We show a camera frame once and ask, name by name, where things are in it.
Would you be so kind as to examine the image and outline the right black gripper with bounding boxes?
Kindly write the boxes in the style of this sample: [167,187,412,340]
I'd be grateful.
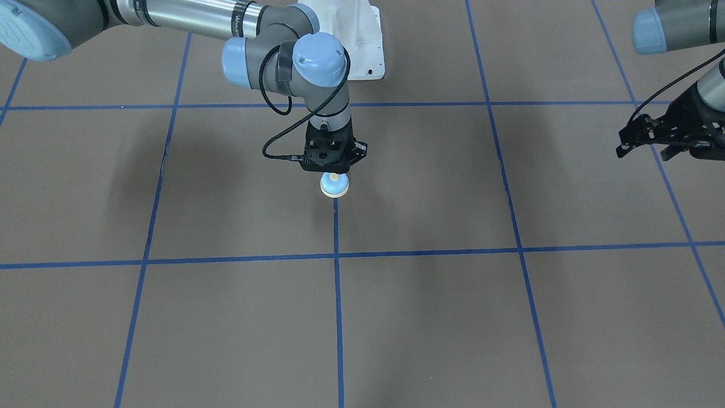
[306,122,354,149]

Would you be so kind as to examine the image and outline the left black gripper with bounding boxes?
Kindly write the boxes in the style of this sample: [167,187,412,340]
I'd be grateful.
[661,84,724,161]

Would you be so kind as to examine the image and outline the blue and cream bell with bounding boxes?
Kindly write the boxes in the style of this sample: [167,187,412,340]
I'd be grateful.
[319,172,349,198]

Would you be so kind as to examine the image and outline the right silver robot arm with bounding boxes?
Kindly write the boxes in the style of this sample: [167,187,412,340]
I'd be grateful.
[2,1,367,166]

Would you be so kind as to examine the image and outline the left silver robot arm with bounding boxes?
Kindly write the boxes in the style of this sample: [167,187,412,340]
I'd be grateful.
[617,1,724,161]

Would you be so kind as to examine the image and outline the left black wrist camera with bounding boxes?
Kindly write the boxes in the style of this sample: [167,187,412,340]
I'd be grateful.
[615,114,696,159]

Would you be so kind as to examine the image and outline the black camera cable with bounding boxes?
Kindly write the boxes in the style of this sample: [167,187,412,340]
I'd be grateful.
[258,42,352,162]
[628,48,725,128]

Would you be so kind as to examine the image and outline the white camera pole with base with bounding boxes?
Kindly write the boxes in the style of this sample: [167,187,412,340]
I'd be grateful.
[301,1,386,80]

